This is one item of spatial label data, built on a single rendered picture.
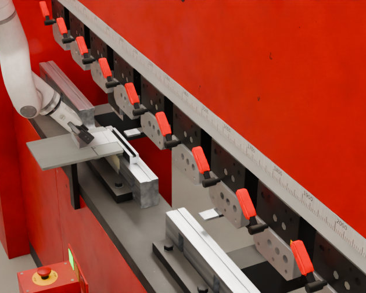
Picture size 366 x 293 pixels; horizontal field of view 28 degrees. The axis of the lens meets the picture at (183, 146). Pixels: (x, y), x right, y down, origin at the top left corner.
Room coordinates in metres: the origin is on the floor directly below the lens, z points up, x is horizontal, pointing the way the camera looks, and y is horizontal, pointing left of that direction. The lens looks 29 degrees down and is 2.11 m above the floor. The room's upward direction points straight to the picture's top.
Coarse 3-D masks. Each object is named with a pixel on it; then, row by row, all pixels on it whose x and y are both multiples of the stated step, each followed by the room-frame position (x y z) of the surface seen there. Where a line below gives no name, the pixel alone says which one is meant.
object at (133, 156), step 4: (112, 132) 2.14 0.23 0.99; (116, 132) 2.12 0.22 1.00; (116, 136) 2.11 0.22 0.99; (120, 136) 2.09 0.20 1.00; (120, 140) 2.08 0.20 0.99; (124, 140) 2.07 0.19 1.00; (124, 144) 2.06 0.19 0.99; (128, 144) 2.04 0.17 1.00; (124, 148) 2.01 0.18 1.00; (128, 148) 2.03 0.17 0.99; (132, 148) 2.01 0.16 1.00; (124, 152) 2.00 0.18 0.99; (128, 152) 1.99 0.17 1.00; (132, 152) 2.00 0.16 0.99; (136, 152) 1.99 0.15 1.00; (124, 156) 2.00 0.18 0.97; (128, 156) 1.97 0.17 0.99; (132, 156) 1.98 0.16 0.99; (136, 156) 1.97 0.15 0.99; (128, 160) 1.97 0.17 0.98; (132, 160) 1.97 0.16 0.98; (136, 160) 1.97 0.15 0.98
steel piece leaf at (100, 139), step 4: (100, 132) 2.12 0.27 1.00; (72, 136) 2.07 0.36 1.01; (76, 136) 2.09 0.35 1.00; (96, 136) 2.09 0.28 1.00; (100, 136) 2.09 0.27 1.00; (104, 136) 2.09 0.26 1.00; (76, 140) 2.03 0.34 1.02; (80, 140) 2.06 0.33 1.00; (92, 140) 2.06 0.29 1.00; (96, 140) 2.06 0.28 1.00; (100, 140) 2.06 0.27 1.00; (104, 140) 2.06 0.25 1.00; (76, 144) 2.03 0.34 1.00; (80, 144) 2.03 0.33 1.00; (84, 144) 2.03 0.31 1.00; (88, 144) 2.03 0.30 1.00; (92, 144) 2.03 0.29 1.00; (96, 144) 2.03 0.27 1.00; (100, 144) 2.03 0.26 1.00; (80, 148) 2.01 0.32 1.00
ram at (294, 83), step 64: (64, 0) 2.38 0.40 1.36; (128, 0) 1.87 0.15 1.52; (192, 0) 1.54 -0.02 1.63; (256, 0) 1.31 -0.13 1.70; (320, 0) 1.14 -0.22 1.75; (192, 64) 1.54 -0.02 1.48; (256, 64) 1.30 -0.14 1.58; (320, 64) 1.12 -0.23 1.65; (256, 128) 1.29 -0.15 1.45; (320, 128) 1.11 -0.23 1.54; (320, 192) 1.09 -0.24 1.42
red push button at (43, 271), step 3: (42, 267) 1.65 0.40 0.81; (45, 267) 1.65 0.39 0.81; (48, 267) 1.65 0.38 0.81; (39, 270) 1.64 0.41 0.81; (42, 270) 1.64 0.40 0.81; (45, 270) 1.64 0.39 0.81; (48, 270) 1.64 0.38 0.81; (39, 273) 1.63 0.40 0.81; (42, 273) 1.63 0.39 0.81; (45, 273) 1.63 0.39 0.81; (48, 273) 1.63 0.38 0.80; (42, 276) 1.63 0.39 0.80; (45, 276) 1.64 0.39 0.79; (48, 276) 1.64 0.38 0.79; (42, 279) 1.64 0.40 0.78; (45, 279) 1.64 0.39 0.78
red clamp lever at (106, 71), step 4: (100, 60) 1.98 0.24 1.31; (104, 60) 1.98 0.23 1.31; (100, 64) 1.97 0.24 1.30; (104, 64) 1.97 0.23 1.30; (108, 64) 1.97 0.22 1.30; (104, 68) 1.96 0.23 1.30; (108, 68) 1.96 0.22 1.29; (104, 72) 1.95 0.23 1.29; (108, 72) 1.95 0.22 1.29; (104, 76) 1.95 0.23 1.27; (108, 76) 1.94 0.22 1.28; (108, 80) 1.93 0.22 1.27; (108, 84) 1.92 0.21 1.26; (112, 84) 1.92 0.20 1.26; (116, 84) 1.93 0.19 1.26
